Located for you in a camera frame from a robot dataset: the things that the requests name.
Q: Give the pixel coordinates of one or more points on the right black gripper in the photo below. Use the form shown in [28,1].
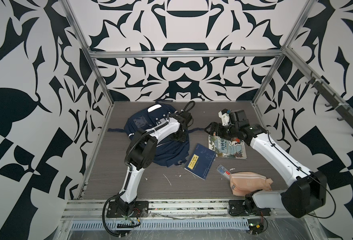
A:
[218,131]

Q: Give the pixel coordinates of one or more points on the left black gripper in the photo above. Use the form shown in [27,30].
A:
[183,140]

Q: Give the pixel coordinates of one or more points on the illustrated comic picture book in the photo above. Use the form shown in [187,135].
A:
[227,149]

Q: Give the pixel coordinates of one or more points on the navy blue notebook yellow label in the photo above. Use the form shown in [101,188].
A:
[200,161]

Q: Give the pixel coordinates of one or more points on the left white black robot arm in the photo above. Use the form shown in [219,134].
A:
[142,149]

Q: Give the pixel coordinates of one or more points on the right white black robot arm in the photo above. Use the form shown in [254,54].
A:
[306,190]

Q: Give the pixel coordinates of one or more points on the clear plastic eraser case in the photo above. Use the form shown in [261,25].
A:
[224,172]

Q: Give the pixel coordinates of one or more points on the pink fabric pencil pouch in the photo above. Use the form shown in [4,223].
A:
[243,183]

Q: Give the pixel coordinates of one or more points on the green circuit board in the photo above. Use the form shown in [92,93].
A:
[257,228]

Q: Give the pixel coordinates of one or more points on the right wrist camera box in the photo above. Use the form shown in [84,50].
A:
[224,116]

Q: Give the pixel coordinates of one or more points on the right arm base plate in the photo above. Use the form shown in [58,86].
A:
[246,207]

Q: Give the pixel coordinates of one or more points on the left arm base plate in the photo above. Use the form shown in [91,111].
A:
[136,209]

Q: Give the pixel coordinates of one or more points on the white slotted cable duct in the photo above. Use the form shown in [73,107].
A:
[169,224]

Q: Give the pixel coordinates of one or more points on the aluminium cage frame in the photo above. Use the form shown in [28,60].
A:
[234,51]

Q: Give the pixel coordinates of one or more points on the wall hook rack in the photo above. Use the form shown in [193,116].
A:
[333,100]

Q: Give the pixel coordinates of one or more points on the aluminium front rail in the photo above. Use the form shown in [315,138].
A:
[162,208]

